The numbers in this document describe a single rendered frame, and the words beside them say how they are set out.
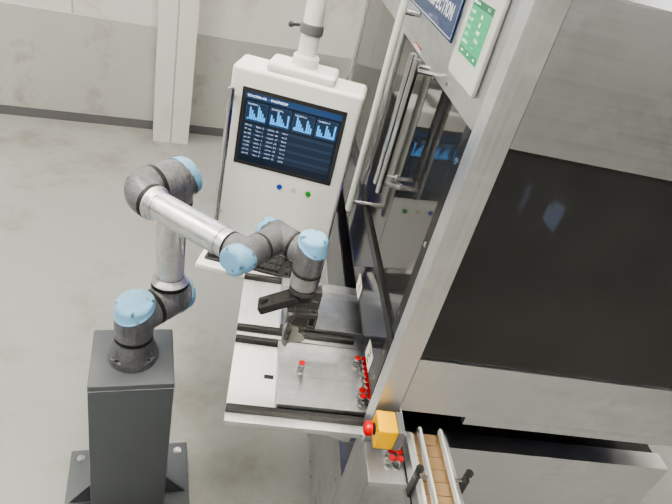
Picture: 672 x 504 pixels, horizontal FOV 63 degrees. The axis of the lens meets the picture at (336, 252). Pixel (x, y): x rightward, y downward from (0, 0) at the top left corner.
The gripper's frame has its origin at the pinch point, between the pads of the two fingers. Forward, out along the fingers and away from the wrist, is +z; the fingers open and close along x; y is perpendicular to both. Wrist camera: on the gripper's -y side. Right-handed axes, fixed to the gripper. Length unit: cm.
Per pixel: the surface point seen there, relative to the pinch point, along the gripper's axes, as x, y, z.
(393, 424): -19.1, 31.0, 6.6
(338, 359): 17.9, 21.8, 21.5
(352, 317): 40, 28, 21
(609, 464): -13, 107, 22
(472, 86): -2, 26, -78
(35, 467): 28, -82, 109
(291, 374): 8.8, 6.2, 21.5
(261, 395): -0.7, -2.6, 21.7
